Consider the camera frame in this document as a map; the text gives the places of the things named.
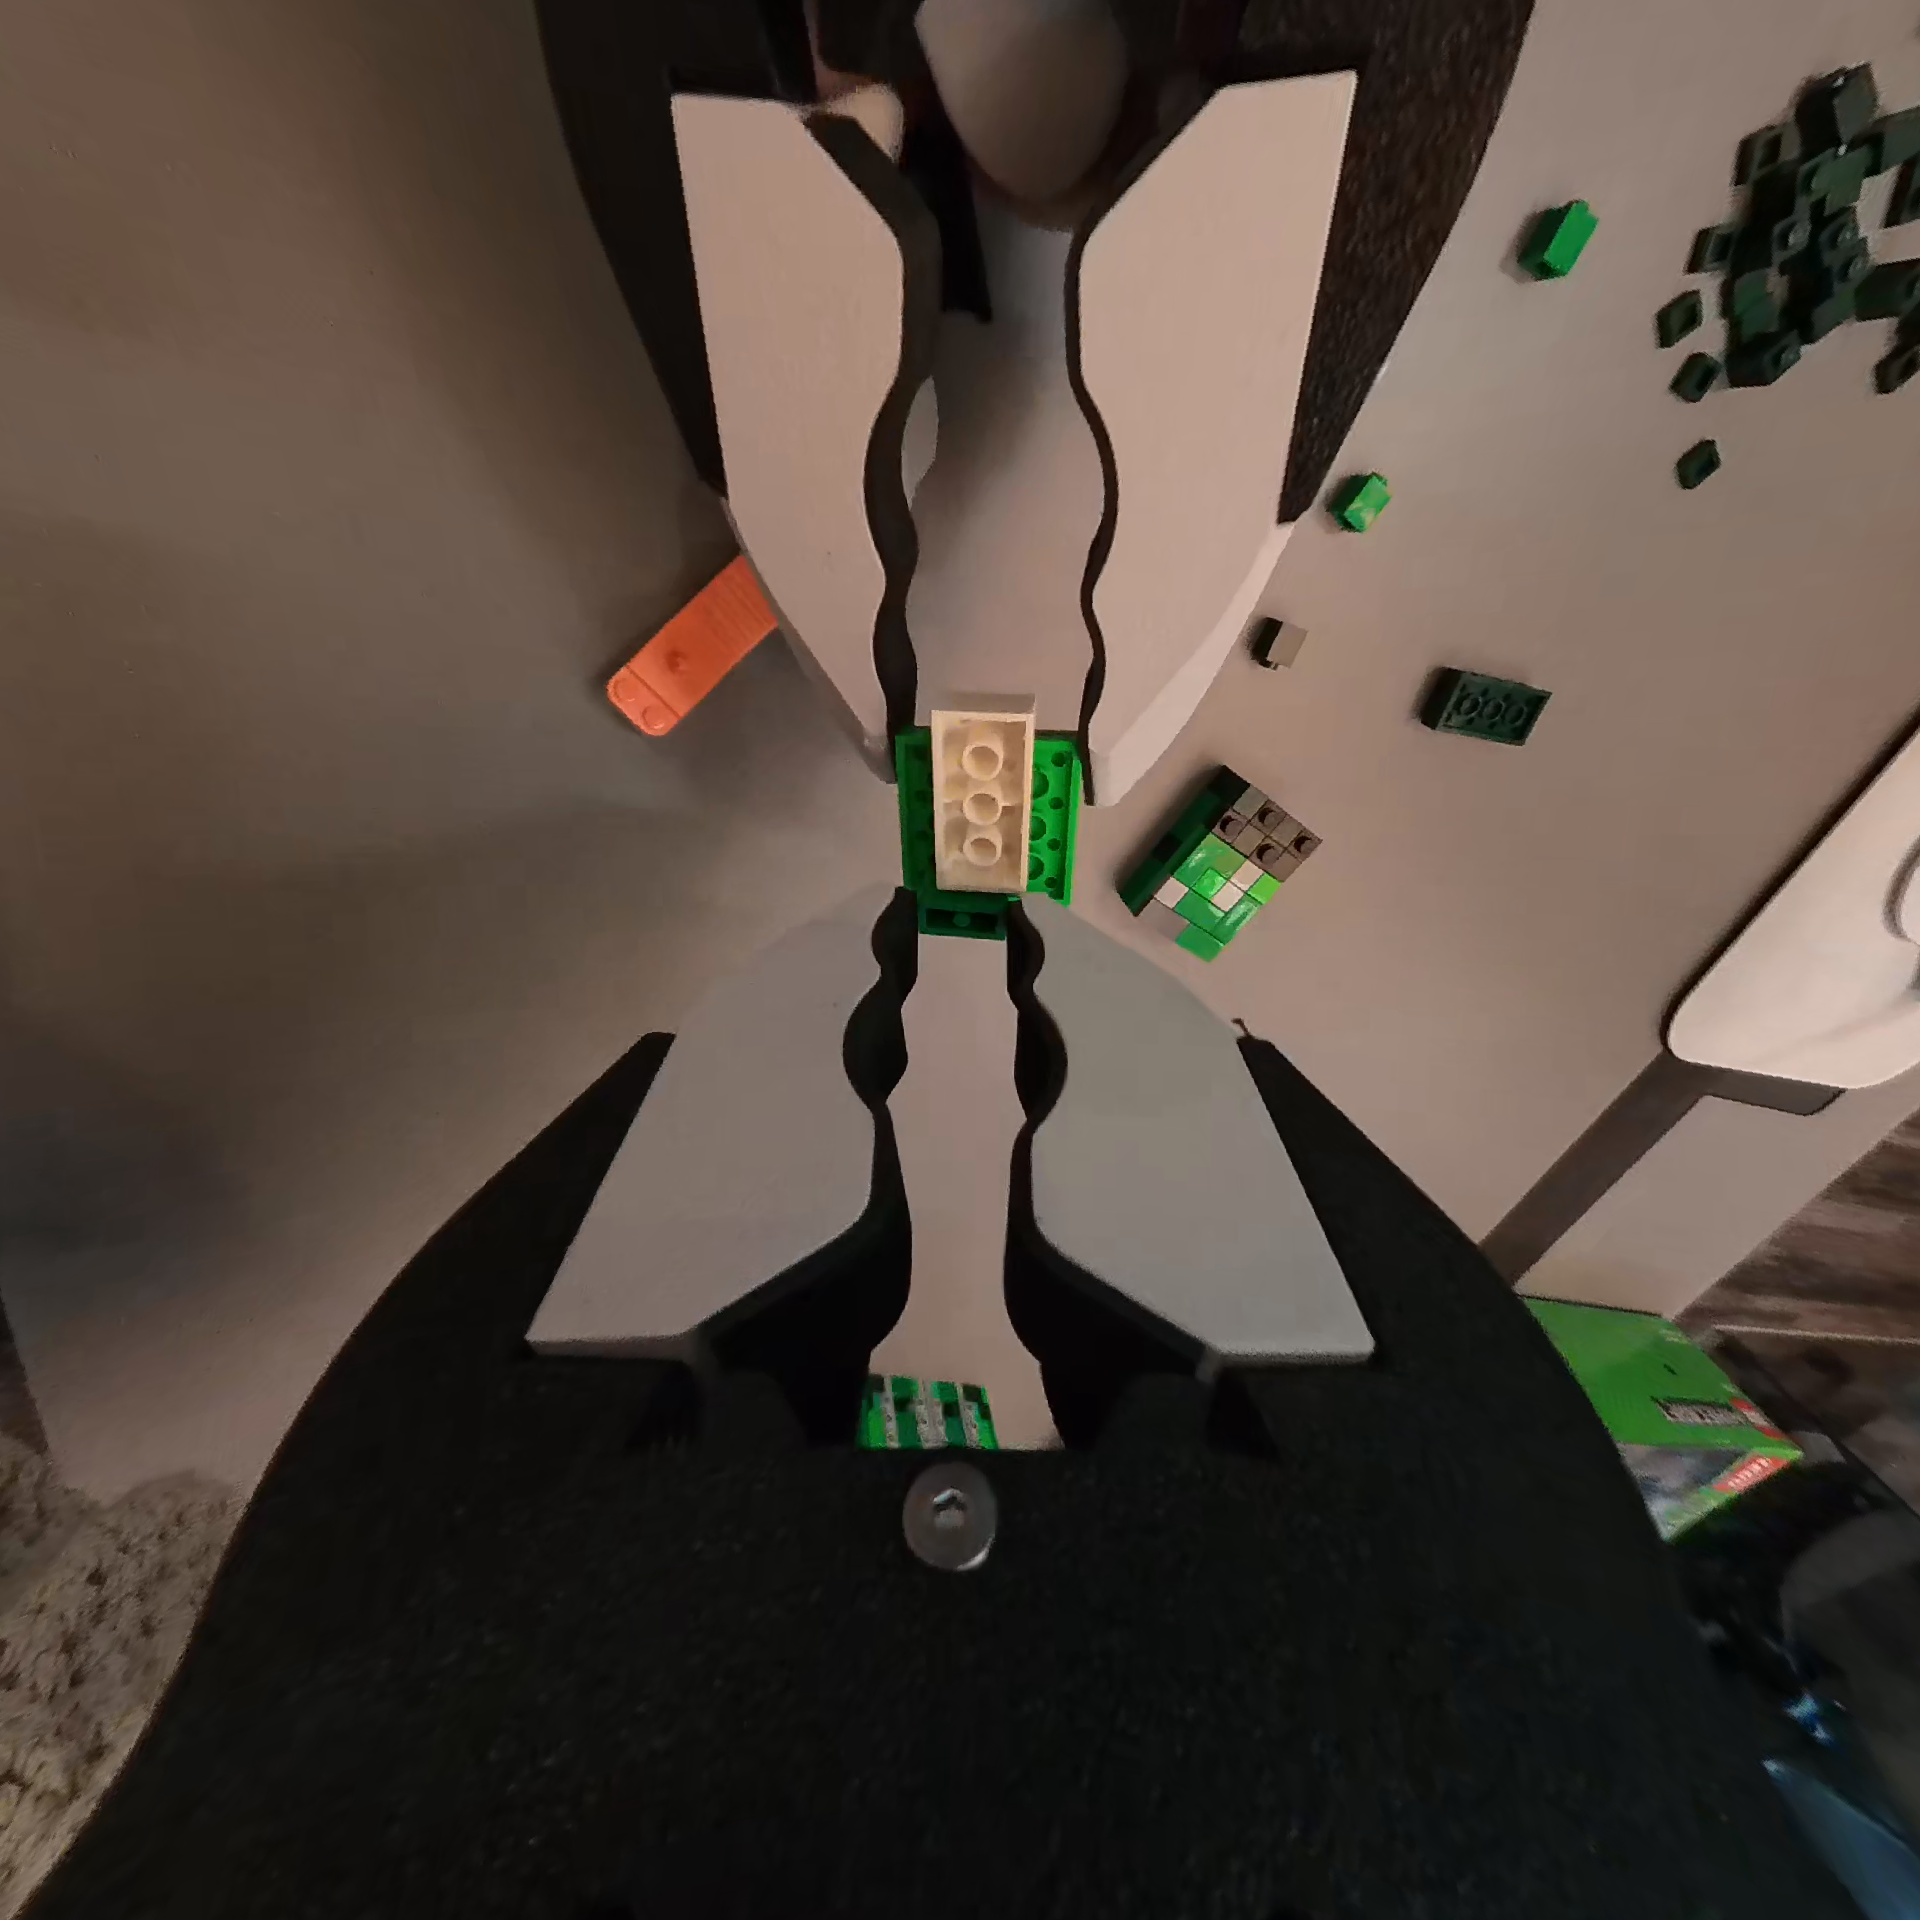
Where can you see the orange brick separator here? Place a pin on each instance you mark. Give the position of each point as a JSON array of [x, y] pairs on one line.
[[690, 669]]

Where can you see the green white lego assembly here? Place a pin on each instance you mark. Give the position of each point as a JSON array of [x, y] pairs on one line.
[[984, 810]]

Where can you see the green lego set box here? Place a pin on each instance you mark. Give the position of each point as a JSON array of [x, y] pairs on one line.
[[1650, 1412]]

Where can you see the green creeper lego figure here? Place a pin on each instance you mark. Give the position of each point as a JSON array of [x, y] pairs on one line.
[[925, 1413]]

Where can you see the small dark lego piece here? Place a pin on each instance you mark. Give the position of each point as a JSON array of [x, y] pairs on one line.
[[1281, 644]]

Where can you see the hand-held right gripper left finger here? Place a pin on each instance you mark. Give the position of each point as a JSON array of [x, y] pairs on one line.
[[720, 1171]]

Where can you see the small green lego piece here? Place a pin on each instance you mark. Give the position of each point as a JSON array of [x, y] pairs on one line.
[[1357, 501]]

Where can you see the dark green lego brick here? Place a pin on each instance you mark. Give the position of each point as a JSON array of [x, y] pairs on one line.
[[1483, 706]]

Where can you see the white book stand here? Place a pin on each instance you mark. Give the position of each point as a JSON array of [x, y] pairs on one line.
[[1814, 960]]

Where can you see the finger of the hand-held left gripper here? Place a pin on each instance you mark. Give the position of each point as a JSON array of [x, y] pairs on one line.
[[1213, 375], [795, 375]]

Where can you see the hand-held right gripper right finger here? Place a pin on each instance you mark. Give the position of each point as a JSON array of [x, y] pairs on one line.
[[1200, 1184]]

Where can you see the pile of dark green lego pieces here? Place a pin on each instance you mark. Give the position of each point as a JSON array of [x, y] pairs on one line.
[[1798, 242]]

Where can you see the green pixelated lego block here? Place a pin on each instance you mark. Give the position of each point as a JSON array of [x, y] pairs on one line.
[[1213, 870]]

